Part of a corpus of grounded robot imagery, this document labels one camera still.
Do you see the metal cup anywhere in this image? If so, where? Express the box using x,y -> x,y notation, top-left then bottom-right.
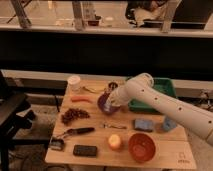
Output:
108,82 -> 118,93

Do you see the blue cup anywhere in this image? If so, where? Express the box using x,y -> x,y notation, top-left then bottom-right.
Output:
162,117 -> 177,132

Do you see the purple bowl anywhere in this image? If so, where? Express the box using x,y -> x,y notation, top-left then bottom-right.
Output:
97,93 -> 119,115

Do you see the small metal clip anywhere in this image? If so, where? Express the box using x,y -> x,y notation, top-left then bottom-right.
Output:
49,138 -> 65,151

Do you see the green tray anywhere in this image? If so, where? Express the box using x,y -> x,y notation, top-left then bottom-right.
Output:
128,77 -> 176,114

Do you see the light blue towel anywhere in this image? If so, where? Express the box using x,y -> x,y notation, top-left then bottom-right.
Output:
104,102 -> 112,113

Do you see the bunch of red grapes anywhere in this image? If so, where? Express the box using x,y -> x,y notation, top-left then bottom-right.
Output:
61,108 -> 90,125

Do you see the red bowl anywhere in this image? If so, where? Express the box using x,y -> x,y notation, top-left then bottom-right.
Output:
128,133 -> 156,163

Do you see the black chair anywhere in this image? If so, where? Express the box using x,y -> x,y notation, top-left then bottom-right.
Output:
0,71 -> 36,171

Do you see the black rectangular block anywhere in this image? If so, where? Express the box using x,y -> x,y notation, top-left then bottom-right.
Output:
73,145 -> 97,157

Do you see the yellow banana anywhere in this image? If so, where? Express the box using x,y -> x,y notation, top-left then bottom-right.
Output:
82,86 -> 104,94

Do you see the silver fork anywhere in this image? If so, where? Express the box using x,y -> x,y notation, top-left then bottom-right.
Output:
100,124 -> 127,129

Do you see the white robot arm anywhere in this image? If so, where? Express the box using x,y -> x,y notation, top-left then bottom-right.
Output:
106,73 -> 213,146

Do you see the blue sponge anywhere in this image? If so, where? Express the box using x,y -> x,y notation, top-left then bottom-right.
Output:
134,119 -> 154,132

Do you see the seated person in background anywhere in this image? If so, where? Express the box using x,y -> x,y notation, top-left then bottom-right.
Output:
125,0 -> 168,27

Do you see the white cup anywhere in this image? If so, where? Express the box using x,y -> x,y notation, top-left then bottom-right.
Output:
67,75 -> 81,91

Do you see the yellow apple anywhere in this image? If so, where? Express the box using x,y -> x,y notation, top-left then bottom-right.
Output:
108,134 -> 122,150

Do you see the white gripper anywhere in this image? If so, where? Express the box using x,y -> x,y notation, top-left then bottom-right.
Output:
106,85 -> 131,107

